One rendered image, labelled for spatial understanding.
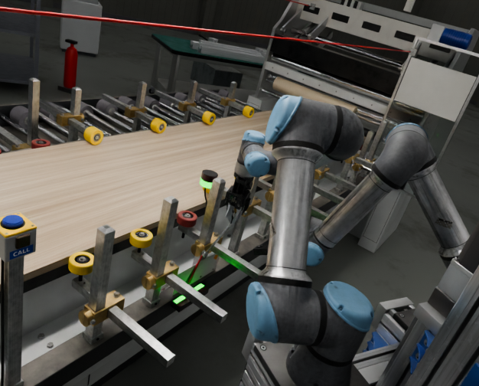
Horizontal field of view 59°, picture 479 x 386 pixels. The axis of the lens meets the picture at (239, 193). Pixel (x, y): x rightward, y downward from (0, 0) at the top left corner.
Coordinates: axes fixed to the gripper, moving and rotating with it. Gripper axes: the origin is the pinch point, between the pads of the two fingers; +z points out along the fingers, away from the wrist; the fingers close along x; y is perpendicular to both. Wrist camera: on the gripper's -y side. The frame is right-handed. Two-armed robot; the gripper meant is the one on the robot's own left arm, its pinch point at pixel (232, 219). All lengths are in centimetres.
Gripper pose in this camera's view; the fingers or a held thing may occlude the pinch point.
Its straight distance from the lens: 159.3
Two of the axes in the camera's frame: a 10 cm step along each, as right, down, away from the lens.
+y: -2.6, 3.7, -8.9
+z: -2.4, 8.7, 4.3
